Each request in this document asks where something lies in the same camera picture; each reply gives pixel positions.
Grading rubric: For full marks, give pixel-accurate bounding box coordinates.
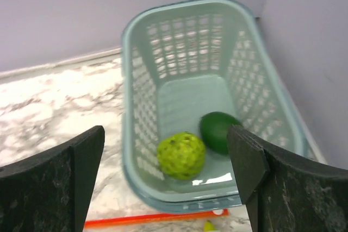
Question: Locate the green fake spiky fruit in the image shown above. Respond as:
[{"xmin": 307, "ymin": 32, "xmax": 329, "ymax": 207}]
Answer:
[{"xmin": 157, "ymin": 132, "xmax": 206, "ymax": 180}]

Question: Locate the dark green fake vegetable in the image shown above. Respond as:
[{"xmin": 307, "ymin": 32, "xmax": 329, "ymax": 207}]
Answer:
[{"xmin": 199, "ymin": 111, "xmax": 242, "ymax": 155}]

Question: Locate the orange zip clear bag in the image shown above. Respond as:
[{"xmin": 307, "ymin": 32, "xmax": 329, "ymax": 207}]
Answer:
[{"xmin": 84, "ymin": 209, "xmax": 229, "ymax": 229}]

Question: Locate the teal plastic basket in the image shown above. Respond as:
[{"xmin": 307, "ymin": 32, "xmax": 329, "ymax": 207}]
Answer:
[{"xmin": 122, "ymin": 0, "xmax": 309, "ymax": 214}]

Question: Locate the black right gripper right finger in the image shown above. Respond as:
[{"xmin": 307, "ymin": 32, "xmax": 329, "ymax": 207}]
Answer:
[{"xmin": 227, "ymin": 125, "xmax": 347, "ymax": 231}]

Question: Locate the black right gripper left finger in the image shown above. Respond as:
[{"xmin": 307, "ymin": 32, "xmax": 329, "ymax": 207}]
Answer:
[{"xmin": 1, "ymin": 126, "xmax": 105, "ymax": 231}]

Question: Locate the fake yellow banana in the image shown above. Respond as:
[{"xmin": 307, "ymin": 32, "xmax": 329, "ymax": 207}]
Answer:
[{"xmin": 203, "ymin": 221, "xmax": 216, "ymax": 232}]

